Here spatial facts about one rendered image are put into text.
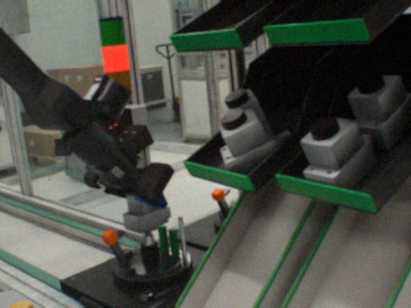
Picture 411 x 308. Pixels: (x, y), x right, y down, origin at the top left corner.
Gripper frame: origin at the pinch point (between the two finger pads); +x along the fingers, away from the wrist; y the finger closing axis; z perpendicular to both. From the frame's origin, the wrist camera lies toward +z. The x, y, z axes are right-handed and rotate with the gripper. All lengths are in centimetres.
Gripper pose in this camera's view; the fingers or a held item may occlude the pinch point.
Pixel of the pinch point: (144, 193)
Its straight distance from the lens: 93.6
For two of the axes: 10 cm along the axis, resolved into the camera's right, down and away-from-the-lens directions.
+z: 4.6, -8.0, 3.8
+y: -7.2, -0.8, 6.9
